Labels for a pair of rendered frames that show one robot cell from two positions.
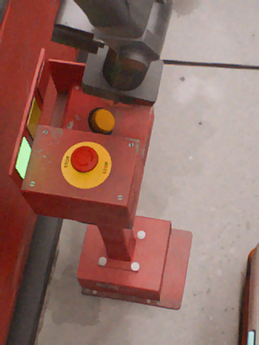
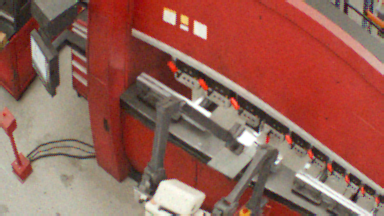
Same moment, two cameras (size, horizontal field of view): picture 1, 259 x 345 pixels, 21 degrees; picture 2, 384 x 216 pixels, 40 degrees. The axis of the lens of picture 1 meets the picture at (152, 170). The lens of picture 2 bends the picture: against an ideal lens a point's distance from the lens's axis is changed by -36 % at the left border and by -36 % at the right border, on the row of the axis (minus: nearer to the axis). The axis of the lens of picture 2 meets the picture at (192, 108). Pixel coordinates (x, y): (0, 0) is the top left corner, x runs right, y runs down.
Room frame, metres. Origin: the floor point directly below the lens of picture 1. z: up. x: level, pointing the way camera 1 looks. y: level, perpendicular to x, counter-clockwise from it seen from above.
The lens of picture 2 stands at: (0.83, -2.13, 4.35)
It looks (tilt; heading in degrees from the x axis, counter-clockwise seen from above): 49 degrees down; 110
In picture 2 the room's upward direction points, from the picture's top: 3 degrees clockwise
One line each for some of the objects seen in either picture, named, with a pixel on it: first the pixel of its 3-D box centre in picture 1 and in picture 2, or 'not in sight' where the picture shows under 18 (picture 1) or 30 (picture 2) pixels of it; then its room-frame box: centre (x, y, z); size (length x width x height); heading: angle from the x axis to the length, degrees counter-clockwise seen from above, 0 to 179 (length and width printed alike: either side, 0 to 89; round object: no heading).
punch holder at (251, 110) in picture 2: not in sight; (251, 107); (0.18, 0.49, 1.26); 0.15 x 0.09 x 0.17; 164
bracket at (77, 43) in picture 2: not in sight; (69, 49); (-1.12, 0.58, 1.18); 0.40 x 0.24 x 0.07; 164
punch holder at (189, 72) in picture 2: not in sight; (191, 70); (-0.20, 0.60, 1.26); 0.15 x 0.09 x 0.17; 164
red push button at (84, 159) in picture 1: (85, 162); not in sight; (0.38, 0.09, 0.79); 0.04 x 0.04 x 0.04
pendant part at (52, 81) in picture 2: not in sight; (45, 58); (-1.14, 0.24, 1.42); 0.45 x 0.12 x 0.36; 153
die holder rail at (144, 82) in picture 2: not in sight; (172, 100); (-0.32, 0.64, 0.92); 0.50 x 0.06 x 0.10; 164
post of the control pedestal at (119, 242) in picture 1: (111, 214); not in sight; (0.42, 0.09, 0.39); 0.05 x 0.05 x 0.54; 74
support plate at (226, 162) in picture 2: not in sight; (234, 156); (0.17, 0.34, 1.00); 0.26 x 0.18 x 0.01; 74
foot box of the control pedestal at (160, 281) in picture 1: (136, 256); not in sight; (0.42, 0.06, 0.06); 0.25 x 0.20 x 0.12; 74
